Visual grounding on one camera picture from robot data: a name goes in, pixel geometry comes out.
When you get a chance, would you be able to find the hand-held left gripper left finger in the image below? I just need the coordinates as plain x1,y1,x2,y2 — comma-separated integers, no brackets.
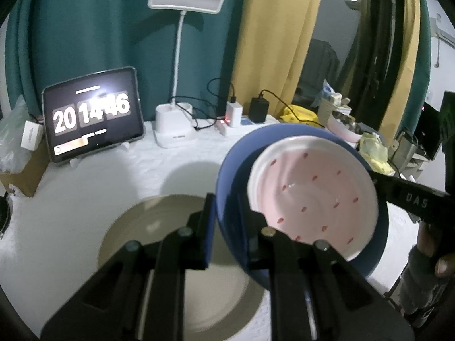
40,192,218,341

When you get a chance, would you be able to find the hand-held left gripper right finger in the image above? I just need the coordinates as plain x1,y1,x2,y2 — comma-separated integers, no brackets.
245,202,415,341

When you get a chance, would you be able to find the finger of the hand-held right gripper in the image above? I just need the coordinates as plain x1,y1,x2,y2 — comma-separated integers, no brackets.
368,169,399,203

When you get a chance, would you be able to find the large blue bowl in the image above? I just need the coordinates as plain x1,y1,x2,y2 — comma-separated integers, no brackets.
217,124,390,290

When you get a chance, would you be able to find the cream plate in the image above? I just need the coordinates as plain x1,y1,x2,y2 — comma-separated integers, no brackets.
96,195,265,341

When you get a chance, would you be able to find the pink spotted bowl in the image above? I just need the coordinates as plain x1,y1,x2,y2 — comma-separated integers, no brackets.
246,136,378,261

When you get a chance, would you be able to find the person's right forearm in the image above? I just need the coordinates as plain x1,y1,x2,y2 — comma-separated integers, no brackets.
398,247,450,327

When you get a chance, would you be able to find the person's right hand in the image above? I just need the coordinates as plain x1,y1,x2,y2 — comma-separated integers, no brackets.
416,220,455,278

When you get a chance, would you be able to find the yellow crumpled bag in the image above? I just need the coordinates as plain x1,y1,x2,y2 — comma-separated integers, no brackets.
359,132,395,176

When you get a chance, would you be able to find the plain pink bowl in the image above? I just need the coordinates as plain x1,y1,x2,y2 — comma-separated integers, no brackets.
326,115,361,143

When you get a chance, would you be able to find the white basket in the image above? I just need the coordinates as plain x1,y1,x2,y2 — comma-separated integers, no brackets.
317,94,352,123

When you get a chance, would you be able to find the white power strip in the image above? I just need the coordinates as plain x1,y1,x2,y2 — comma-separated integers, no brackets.
215,114,281,136

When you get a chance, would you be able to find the yellow packet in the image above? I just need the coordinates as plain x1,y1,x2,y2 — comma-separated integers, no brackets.
281,105,319,126

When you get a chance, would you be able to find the blue and white bag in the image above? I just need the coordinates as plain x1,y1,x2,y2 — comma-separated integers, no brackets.
322,80,338,100

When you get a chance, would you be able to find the white charger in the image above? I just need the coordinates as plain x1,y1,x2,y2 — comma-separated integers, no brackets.
226,101,243,127

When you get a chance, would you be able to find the white tablet stand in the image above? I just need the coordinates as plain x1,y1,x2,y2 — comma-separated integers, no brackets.
69,142,130,167

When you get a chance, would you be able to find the black charger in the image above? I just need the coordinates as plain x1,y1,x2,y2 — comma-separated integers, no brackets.
249,97,270,124

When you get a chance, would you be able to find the narrow yellow curtain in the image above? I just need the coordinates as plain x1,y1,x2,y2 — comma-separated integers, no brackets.
379,0,422,132

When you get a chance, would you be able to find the narrow teal curtain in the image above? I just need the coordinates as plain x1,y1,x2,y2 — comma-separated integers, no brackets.
416,0,432,128

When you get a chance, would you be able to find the tablet with clock display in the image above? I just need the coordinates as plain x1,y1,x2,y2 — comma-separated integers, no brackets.
42,66,146,165

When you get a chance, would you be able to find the cardboard box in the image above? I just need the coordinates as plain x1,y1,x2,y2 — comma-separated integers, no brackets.
0,138,48,197

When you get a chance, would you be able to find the small white box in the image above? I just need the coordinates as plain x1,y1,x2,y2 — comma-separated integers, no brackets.
20,121,44,150

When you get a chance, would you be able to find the black round object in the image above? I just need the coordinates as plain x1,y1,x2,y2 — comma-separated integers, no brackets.
0,195,15,238

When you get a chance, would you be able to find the clear plastic bag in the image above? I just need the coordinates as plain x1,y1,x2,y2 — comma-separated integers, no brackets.
0,96,32,174

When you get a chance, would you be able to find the white desk lamp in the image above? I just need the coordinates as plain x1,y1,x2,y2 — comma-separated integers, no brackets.
147,0,224,148

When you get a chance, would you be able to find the black lamp cable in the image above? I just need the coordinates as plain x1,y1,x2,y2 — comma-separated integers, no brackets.
170,96,217,130

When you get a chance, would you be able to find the black charger cable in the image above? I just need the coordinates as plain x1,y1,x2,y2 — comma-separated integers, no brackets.
261,90,326,128

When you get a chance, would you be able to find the black looped cable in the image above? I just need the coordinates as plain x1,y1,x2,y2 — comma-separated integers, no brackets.
208,78,236,103

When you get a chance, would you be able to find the black window frame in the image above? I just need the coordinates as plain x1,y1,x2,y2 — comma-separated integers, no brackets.
338,0,402,128

